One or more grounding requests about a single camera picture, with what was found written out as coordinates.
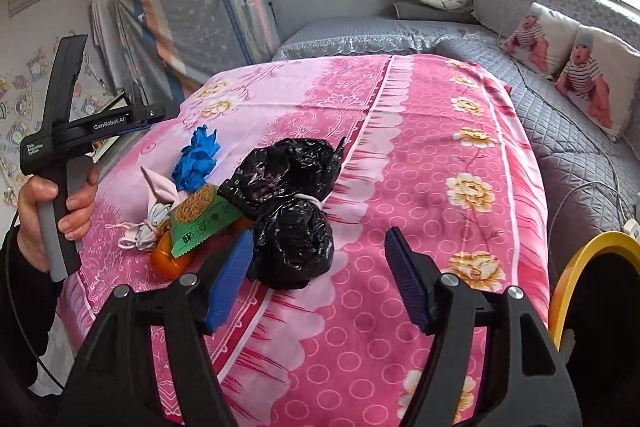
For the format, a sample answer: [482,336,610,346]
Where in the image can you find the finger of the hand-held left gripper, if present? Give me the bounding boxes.
[127,84,168,130]

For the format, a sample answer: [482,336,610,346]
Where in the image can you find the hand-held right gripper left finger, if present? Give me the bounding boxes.
[60,230,255,427]

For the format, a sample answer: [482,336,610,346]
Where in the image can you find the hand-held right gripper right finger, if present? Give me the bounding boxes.
[386,227,583,427]

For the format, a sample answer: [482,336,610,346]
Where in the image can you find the blue plastic wrapper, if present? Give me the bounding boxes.
[171,127,222,195]

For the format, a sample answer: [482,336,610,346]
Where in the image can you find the green snack packet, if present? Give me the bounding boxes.
[167,184,246,260]

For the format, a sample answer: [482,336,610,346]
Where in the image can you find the black plastic bag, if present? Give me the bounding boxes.
[217,137,348,290]

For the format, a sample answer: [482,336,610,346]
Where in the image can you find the yellow round bin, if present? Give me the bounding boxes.
[547,231,640,427]

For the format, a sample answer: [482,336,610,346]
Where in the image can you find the person's left forearm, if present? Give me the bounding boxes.
[0,227,66,388]

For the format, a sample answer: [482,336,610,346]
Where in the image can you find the person's left hand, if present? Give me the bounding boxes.
[17,166,101,273]

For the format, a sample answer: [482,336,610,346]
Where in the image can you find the white hanging cloth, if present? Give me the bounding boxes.
[90,0,123,72]

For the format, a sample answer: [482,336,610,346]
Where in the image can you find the striped cloth covered furniture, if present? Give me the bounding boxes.
[112,0,283,108]

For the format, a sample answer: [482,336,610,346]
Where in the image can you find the pink floral blanket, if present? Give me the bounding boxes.
[55,54,551,427]

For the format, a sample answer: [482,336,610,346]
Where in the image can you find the grey quilted sofa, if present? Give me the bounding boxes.
[272,0,640,268]

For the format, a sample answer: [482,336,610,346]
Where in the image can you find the grey bolster pillow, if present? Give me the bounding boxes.
[392,1,476,25]

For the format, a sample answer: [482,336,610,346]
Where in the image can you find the baby print pillow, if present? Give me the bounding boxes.
[554,24,640,142]
[502,2,581,78]

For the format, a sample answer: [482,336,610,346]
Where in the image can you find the cartoon wall sticker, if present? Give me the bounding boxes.
[0,47,131,208]

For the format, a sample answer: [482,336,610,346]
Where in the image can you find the white cable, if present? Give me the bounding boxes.
[497,0,636,248]

